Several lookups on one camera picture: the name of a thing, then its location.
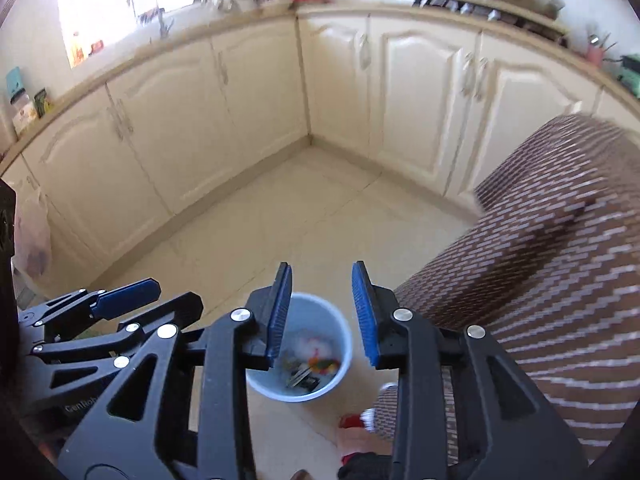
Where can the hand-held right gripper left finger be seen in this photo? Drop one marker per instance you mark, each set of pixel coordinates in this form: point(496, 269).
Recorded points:
point(280, 310)

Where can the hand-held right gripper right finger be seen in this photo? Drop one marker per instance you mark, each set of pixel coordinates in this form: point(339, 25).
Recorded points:
point(365, 315)

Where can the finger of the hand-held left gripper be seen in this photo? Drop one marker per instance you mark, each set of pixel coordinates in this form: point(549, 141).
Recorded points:
point(130, 295)
point(170, 310)

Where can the light blue plastic bin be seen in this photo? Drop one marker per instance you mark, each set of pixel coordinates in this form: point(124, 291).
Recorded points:
point(320, 315)

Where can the yellow snack wrapper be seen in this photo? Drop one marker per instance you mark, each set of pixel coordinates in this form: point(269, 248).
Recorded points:
point(325, 364)

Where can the red slipper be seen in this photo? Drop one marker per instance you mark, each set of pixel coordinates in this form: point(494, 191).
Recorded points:
point(351, 421)

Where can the dark furniture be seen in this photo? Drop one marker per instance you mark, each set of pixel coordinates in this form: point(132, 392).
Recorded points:
point(7, 260)

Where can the person's dark trouser leg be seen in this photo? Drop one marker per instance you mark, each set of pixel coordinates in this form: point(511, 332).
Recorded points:
point(365, 467)

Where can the white food package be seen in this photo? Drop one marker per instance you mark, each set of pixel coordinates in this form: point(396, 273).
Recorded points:
point(25, 115)

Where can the green packet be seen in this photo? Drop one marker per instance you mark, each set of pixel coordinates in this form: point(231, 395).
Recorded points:
point(43, 101)

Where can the cream lower cabinets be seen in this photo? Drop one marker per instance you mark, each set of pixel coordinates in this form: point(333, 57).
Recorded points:
point(425, 85)

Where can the teal box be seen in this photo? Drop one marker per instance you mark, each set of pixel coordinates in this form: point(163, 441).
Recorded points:
point(15, 81)

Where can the orange bottle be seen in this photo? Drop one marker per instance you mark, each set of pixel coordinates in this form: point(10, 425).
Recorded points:
point(76, 52)

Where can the small jar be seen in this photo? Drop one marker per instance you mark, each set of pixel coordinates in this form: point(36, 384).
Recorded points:
point(97, 47)

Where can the beige kitchen countertop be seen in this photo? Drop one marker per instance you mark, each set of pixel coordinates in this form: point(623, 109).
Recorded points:
point(150, 46)

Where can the steel kitchen faucet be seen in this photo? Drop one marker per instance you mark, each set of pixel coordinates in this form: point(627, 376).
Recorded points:
point(160, 22)

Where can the sliding window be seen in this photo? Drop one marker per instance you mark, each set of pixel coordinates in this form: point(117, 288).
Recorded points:
point(125, 0)

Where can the black glass gas stove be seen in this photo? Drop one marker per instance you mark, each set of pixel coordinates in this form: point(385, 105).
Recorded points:
point(465, 7)

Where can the pink utensil holder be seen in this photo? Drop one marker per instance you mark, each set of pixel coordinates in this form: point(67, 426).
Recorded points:
point(595, 55)

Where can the green electric cooker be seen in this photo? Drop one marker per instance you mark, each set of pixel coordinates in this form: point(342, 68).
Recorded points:
point(630, 77)

